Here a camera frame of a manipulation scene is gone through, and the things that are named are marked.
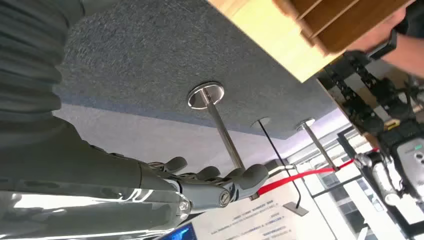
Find wooden slotted card box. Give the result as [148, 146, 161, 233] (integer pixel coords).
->
[272, 0, 415, 57]

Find person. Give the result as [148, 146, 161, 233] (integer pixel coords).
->
[347, 0, 424, 79]

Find black wrist watch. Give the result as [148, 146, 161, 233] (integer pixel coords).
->
[366, 29, 399, 61]

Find black robot legs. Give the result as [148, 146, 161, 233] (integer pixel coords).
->
[317, 51, 420, 134]

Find blue display screen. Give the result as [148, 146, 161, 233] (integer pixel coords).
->
[158, 222, 197, 240]

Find red barrier belt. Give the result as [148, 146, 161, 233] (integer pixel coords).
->
[337, 148, 381, 170]
[256, 166, 337, 197]

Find silver and black robot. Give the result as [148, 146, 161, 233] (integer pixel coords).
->
[353, 119, 424, 234]

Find thin black sign stand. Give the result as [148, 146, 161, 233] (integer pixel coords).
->
[250, 116, 310, 218]

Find white printed sign board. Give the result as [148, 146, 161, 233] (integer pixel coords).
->
[191, 194, 300, 240]

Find chrome stanchion post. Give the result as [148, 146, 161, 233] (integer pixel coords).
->
[187, 81, 246, 170]
[295, 117, 340, 172]

